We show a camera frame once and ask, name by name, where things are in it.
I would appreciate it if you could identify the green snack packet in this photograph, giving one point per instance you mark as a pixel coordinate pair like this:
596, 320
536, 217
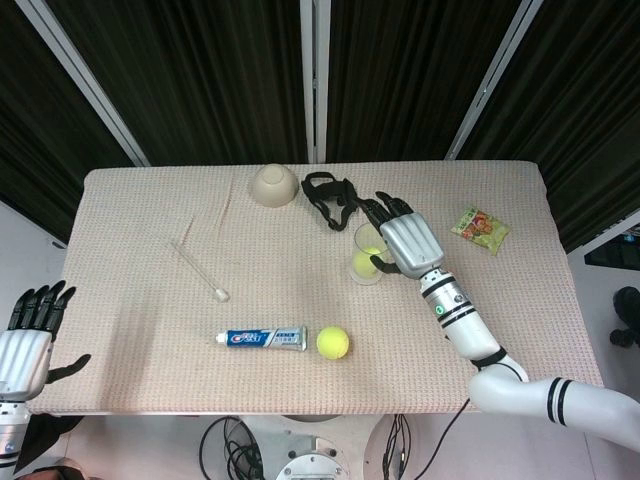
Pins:
480, 230

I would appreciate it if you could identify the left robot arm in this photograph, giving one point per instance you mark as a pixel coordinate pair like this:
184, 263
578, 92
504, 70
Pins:
10, 435

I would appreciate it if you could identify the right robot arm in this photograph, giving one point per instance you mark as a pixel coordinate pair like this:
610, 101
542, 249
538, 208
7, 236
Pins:
490, 345

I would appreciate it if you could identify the black curtain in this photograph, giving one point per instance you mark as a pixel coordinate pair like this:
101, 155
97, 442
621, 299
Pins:
200, 75

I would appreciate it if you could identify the grey metal frame post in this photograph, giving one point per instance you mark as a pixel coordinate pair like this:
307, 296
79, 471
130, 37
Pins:
492, 80
313, 80
90, 80

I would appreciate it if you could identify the clear plastic cup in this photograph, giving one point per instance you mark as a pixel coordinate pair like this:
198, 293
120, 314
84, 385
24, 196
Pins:
367, 265

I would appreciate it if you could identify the yellow tennis ball with print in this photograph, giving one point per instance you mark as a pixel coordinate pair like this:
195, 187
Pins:
366, 264

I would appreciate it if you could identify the plain yellow tennis ball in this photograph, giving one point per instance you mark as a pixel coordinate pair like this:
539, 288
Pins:
333, 343

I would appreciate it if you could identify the beige woven tablecloth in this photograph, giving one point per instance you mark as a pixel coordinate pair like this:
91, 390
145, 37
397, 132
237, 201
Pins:
200, 225

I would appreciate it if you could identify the clear plastic test tube brush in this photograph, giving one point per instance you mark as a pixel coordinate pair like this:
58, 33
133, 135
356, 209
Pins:
200, 272

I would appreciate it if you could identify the beige upturned bowl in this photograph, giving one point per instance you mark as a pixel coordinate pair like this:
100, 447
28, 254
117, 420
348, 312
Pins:
274, 186

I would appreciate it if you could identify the robot base with metal flange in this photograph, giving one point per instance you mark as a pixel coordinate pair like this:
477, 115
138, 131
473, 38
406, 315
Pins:
311, 450

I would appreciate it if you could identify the black equipment on floor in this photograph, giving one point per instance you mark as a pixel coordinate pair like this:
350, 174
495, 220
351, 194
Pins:
625, 315

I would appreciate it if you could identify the blue white toothpaste tube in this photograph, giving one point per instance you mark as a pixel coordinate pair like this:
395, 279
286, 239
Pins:
262, 339

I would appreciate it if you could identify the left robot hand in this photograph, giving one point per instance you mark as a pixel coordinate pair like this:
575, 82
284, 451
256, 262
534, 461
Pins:
22, 345

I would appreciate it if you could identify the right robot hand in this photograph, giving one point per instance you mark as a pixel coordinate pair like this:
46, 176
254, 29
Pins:
410, 242

